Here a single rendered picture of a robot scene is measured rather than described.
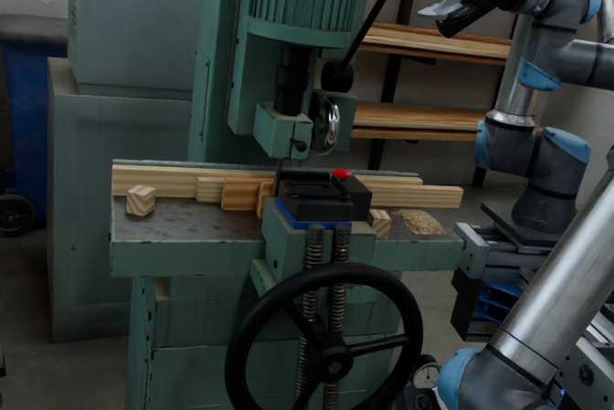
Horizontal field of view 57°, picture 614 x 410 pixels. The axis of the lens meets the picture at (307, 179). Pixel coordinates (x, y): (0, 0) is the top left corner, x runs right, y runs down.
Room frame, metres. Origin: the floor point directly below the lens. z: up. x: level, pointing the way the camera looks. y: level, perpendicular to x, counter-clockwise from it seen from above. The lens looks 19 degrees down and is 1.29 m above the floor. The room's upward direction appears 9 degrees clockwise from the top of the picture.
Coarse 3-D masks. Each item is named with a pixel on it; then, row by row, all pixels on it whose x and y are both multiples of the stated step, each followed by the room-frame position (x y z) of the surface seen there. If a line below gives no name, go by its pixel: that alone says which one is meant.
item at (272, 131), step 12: (264, 108) 1.01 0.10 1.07; (264, 120) 0.99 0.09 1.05; (276, 120) 0.93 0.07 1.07; (288, 120) 0.94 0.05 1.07; (300, 120) 0.95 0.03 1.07; (264, 132) 0.98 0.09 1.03; (276, 132) 0.93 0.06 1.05; (288, 132) 0.94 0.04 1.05; (300, 132) 0.95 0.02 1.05; (264, 144) 0.97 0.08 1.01; (276, 144) 0.93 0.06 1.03; (288, 144) 0.94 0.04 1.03; (276, 156) 0.94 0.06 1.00; (288, 156) 0.94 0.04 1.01; (300, 156) 0.95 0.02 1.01
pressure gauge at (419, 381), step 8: (424, 360) 0.88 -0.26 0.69; (432, 360) 0.88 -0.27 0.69; (416, 368) 0.87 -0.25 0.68; (424, 368) 0.87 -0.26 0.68; (432, 368) 0.87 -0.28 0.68; (440, 368) 0.88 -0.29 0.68; (416, 376) 0.86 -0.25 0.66; (424, 376) 0.87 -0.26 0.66; (432, 376) 0.88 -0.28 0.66; (416, 384) 0.86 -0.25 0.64; (424, 384) 0.87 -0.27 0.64; (432, 384) 0.88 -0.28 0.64
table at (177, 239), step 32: (128, 224) 0.80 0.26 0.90; (160, 224) 0.82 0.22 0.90; (192, 224) 0.84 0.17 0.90; (224, 224) 0.86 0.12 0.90; (256, 224) 0.88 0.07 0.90; (128, 256) 0.74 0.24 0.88; (160, 256) 0.76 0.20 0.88; (192, 256) 0.78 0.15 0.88; (224, 256) 0.79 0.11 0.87; (256, 256) 0.81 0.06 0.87; (384, 256) 0.89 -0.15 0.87; (416, 256) 0.92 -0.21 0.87; (448, 256) 0.94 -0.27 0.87; (256, 288) 0.77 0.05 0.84; (320, 288) 0.75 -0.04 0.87; (352, 288) 0.77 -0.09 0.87
